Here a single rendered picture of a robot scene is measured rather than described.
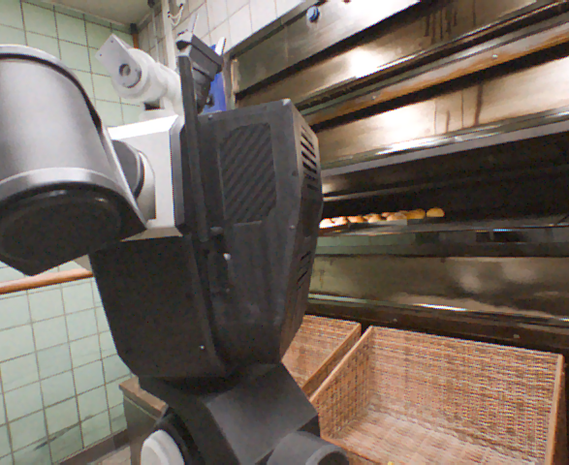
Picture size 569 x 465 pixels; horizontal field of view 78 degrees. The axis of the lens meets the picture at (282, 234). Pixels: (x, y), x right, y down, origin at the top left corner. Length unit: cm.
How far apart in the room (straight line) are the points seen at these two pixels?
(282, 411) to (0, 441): 204
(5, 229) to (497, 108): 111
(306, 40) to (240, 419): 140
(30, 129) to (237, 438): 35
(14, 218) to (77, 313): 207
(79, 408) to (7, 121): 223
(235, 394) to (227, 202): 23
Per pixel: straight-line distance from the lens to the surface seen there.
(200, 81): 88
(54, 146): 28
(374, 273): 134
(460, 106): 121
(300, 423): 49
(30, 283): 101
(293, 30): 165
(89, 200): 27
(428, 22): 132
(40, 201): 26
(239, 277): 39
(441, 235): 121
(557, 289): 117
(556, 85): 116
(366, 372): 135
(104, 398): 250
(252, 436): 45
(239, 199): 38
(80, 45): 260
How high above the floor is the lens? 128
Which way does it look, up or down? 3 degrees down
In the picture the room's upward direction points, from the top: 6 degrees counter-clockwise
